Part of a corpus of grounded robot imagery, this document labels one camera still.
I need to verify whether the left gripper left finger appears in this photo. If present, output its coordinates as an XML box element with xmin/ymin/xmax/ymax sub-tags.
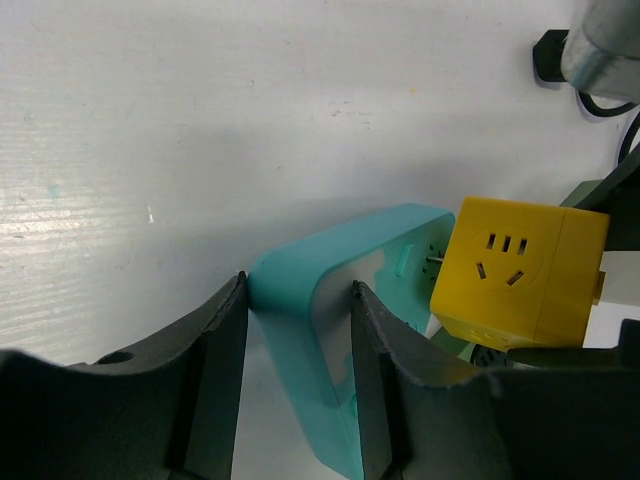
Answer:
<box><xmin>1</xmin><ymin>274</ymin><xmax>248</xmax><ymax>479</ymax></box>

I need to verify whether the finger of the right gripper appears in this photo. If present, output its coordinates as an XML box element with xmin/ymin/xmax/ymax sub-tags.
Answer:
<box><xmin>579</xmin><ymin>149</ymin><xmax>640</xmax><ymax>251</ymax></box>

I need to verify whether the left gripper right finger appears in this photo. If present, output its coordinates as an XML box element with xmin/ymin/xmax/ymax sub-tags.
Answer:
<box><xmin>350</xmin><ymin>281</ymin><xmax>639</xmax><ymax>479</ymax></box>

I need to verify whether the green power strip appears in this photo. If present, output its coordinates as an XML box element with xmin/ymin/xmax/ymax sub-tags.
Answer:
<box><xmin>429</xmin><ymin>177</ymin><xmax>611</xmax><ymax>369</ymax></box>

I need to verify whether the yellow cube socket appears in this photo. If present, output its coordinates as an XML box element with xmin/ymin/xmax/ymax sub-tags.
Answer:
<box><xmin>429</xmin><ymin>195</ymin><xmax>611</xmax><ymax>351</ymax></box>

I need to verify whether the teal triangular power strip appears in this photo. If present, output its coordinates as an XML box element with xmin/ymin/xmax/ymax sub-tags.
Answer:
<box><xmin>248</xmin><ymin>204</ymin><xmax>455</xmax><ymax>479</ymax></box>

